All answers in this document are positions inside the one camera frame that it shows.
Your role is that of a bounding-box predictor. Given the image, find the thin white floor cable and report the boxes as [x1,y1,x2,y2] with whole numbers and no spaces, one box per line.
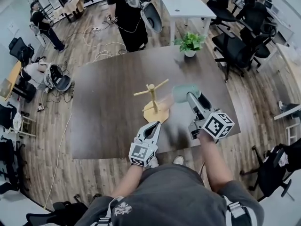
[44,113,73,209]

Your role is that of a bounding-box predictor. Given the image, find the person's left white shoe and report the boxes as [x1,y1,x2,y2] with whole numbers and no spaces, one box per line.
[148,156,159,169]

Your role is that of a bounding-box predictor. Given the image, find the blue-green translucent cup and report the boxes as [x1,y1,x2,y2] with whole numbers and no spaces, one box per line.
[171,83,200,104]

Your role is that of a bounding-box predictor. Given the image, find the white floral cloth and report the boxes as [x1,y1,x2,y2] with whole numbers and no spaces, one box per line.
[12,113,23,133]

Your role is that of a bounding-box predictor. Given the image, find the green plant in white pot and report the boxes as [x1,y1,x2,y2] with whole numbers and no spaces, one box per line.
[173,31,206,57]

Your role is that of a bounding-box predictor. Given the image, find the person's right shoulder strap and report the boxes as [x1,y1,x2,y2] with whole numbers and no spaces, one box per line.
[222,195,257,226]

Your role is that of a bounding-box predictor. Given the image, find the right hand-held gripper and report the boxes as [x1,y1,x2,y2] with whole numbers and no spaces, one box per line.
[187,92,235,144]

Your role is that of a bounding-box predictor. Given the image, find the yellow top side table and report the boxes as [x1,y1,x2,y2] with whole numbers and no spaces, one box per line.
[0,60,23,102]

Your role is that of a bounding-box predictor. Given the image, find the person's left forearm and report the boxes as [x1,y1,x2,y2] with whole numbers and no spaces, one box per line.
[110,164,144,197]

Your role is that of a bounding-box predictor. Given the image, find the person's right forearm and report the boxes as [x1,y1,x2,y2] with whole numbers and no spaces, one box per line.
[197,129,233,194]

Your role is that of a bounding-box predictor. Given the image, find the patterned cloth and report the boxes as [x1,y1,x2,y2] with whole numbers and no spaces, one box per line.
[278,153,289,167]

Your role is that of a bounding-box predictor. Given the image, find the wooden stool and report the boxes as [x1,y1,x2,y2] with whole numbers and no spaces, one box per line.
[7,113,37,138]

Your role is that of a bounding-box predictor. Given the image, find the person's left shoulder strap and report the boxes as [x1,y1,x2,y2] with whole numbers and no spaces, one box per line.
[95,196,124,226]

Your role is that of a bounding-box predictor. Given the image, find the long wooden top table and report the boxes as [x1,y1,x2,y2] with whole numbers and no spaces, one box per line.
[257,42,301,121]

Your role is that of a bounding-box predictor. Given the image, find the square white table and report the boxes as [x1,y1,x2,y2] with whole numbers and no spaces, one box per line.
[157,0,217,42]

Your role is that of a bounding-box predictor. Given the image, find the wooden cup tree stand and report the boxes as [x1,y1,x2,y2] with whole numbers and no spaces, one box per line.
[133,78,170,124]

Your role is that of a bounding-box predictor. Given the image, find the table with beige cloth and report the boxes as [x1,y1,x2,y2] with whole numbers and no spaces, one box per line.
[53,0,85,23]

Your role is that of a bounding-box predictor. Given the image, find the white frame stool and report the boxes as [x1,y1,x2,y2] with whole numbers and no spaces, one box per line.
[285,123,301,145]

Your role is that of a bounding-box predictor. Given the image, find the coiled white cable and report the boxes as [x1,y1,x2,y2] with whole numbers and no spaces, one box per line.
[83,26,127,62]

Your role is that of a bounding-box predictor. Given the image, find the black office chair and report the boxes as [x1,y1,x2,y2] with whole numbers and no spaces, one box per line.
[212,31,256,82]
[239,137,301,201]
[0,137,26,193]
[8,37,45,65]
[239,17,278,73]
[25,193,104,226]
[206,0,238,30]
[0,102,18,129]

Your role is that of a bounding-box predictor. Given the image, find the pink translucent cup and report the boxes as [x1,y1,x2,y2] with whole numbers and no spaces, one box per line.
[159,94,176,112]

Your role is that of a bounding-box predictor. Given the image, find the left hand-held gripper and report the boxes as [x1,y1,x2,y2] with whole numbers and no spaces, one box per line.
[128,121,162,167]

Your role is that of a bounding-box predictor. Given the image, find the person's shoulder strap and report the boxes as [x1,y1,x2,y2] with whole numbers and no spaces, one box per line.
[222,195,257,226]
[95,196,124,226]

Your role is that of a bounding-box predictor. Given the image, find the person's dark grey shirt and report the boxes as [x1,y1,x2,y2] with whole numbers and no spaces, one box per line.
[79,163,265,226]

